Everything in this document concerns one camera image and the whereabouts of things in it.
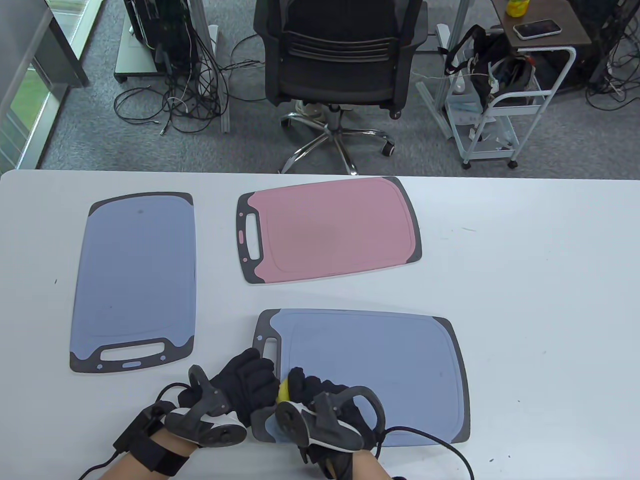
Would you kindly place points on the person's right hand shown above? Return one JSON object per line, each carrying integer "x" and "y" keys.
{"x": 297, "y": 382}

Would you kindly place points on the person's left hand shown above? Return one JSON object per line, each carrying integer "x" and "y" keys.
{"x": 255, "y": 379}

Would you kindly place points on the yellow sponge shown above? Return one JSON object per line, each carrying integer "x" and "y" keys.
{"x": 284, "y": 394}

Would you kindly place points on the blue cutting board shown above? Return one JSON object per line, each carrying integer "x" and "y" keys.
{"x": 135, "y": 270}
{"x": 390, "y": 360}

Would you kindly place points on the pink cutting board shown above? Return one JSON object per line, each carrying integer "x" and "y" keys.
{"x": 330, "y": 225}

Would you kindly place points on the person's right forearm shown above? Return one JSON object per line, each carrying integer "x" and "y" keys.
{"x": 370, "y": 467}

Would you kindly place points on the grey right hand controller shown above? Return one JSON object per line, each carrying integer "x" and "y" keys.
{"x": 292, "y": 425}

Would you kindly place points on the grey hand controller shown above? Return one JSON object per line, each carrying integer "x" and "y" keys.
{"x": 220, "y": 435}
{"x": 292, "y": 425}

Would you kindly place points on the grey left hand controller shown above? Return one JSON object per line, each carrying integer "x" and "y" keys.
{"x": 220, "y": 435}

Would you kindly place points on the silver metal desk leg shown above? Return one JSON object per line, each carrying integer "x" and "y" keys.
{"x": 435, "y": 107}

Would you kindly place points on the black office chair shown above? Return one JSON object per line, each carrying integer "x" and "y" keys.
{"x": 340, "y": 65}

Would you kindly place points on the blue packet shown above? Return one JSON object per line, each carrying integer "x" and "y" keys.
{"x": 465, "y": 105}

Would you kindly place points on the glass window panel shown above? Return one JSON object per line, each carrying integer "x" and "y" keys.
{"x": 30, "y": 100}

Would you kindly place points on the black computer tower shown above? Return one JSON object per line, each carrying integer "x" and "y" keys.
{"x": 165, "y": 30}

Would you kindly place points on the white desk leg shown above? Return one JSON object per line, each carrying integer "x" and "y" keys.
{"x": 199, "y": 15}

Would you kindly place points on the black bag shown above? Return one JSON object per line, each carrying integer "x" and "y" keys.
{"x": 492, "y": 50}

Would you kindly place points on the white smartphone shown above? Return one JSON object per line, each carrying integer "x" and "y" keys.
{"x": 537, "y": 29}

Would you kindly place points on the white cart with brown top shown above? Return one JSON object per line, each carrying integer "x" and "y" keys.
{"x": 555, "y": 40}

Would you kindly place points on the yellow bottle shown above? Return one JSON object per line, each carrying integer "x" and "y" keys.
{"x": 517, "y": 7}

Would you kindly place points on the grey metal base plate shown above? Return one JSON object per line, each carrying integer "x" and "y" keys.
{"x": 132, "y": 57}

